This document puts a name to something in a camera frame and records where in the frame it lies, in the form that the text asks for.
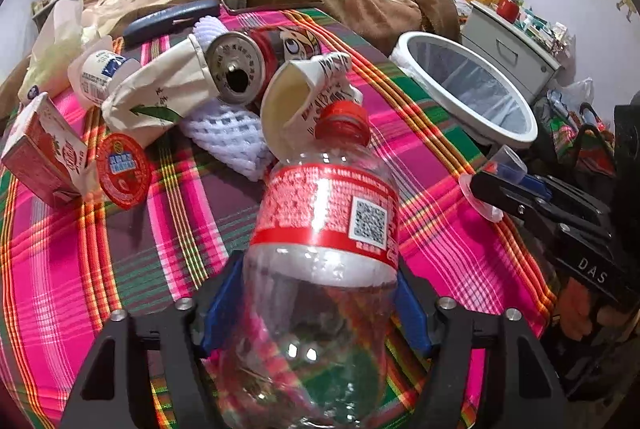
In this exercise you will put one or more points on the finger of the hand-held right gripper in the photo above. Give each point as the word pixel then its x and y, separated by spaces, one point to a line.
pixel 535 184
pixel 505 201

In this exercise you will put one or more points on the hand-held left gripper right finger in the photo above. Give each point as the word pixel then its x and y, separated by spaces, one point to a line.
pixel 412 309

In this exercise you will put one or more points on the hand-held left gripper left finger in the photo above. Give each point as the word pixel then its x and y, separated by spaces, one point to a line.
pixel 220 309

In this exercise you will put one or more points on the small clear plastic cup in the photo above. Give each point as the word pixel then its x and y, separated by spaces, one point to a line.
pixel 502 156

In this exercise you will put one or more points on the white trash bin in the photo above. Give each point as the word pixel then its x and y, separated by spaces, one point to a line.
pixel 470 79

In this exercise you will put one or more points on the clear plastic bottle red label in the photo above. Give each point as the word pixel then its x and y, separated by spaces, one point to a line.
pixel 325 209

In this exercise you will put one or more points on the white foam fruit net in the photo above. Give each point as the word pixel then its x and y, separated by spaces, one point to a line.
pixel 207 31
pixel 225 134

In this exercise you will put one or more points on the torn white paper cup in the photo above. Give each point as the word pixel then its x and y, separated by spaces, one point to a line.
pixel 285 104

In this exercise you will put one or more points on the beige paper bag green leaf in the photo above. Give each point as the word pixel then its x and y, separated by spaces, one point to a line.
pixel 150 94

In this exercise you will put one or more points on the red aluminium drink can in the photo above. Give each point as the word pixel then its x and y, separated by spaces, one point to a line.
pixel 235 66

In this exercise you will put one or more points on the person's right hand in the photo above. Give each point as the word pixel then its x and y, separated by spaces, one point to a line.
pixel 595 321

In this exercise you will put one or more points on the red green striped bag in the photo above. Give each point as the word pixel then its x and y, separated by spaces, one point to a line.
pixel 585 139

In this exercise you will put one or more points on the pink green plaid cloth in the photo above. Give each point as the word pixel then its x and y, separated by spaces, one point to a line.
pixel 150 249

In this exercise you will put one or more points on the white plastic bag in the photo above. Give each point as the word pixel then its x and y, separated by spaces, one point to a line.
pixel 575 91

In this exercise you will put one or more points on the grey nightstand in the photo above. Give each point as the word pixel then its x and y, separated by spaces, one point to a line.
pixel 505 54

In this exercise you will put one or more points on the red round foil lid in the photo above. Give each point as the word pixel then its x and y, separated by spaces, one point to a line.
pixel 122 171

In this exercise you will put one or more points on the red jar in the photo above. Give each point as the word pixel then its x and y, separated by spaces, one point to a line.
pixel 508 9

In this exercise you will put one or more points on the red and white carton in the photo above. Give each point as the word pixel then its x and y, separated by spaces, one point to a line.
pixel 35 149

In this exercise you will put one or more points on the white bottle blue label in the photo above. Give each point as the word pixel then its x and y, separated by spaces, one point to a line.
pixel 97 76

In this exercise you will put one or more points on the dark blue glasses case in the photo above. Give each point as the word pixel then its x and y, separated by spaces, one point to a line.
pixel 165 21

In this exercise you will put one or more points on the black smartphone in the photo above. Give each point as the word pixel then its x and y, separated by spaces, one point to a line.
pixel 280 0

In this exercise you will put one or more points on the soft tissue pack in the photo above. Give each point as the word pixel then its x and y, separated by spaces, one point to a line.
pixel 55 49

